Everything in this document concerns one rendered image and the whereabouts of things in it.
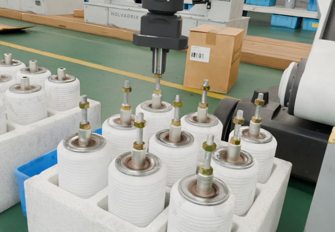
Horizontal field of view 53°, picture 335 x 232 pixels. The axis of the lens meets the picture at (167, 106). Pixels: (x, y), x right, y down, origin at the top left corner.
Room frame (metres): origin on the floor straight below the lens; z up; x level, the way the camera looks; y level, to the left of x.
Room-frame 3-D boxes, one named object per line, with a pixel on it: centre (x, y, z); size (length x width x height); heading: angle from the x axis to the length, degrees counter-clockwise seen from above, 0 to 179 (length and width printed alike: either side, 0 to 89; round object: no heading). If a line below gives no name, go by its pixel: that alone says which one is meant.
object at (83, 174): (0.53, 0.14, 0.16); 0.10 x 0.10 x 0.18
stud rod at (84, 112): (0.53, 0.14, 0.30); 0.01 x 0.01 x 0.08
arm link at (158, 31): (0.74, 0.03, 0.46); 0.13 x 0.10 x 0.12; 82
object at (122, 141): (0.64, 0.08, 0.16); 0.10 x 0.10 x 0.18
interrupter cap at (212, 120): (0.68, -0.08, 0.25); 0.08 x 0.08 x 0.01
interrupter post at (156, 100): (0.74, 0.03, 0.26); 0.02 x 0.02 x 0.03
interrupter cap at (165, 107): (0.74, 0.03, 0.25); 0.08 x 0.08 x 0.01
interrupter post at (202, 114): (0.68, -0.08, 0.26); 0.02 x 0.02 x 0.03
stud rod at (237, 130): (0.52, -0.12, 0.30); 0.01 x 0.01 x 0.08
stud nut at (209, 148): (0.42, -0.06, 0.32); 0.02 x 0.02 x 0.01; 21
